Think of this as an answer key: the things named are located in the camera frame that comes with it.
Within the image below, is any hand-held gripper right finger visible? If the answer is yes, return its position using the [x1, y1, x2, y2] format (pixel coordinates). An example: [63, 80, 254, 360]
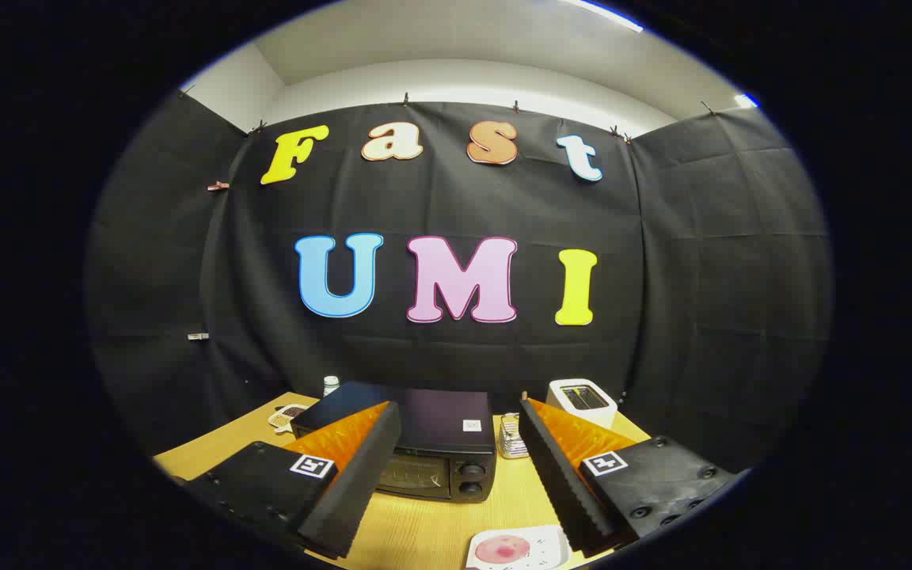
[518, 396, 742, 558]

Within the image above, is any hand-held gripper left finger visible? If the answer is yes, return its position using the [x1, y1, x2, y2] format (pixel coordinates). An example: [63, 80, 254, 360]
[184, 401, 403, 560]

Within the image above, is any white square plate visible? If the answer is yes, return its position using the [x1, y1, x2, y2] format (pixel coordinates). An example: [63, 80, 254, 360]
[465, 524, 572, 570]

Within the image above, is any pink ham slice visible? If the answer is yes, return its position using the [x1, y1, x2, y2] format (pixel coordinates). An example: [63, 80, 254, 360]
[475, 535, 532, 564]

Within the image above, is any black toaster oven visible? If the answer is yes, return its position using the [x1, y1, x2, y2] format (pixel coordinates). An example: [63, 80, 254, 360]
[291, 382, 498, 504]

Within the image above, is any white toaster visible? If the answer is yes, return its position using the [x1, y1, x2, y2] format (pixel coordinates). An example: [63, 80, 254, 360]
[546, 378, 619, 430]

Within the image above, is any small white dish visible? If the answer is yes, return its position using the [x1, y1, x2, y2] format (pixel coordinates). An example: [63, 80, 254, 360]
[268, 404, 310, 433]

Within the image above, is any black backdrop cloth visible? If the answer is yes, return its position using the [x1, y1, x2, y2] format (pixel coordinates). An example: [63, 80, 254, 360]
[84, 91, 834, 476]

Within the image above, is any metal wire rack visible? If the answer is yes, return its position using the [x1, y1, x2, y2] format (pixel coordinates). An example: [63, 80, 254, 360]
[497, 412, 530, 460]

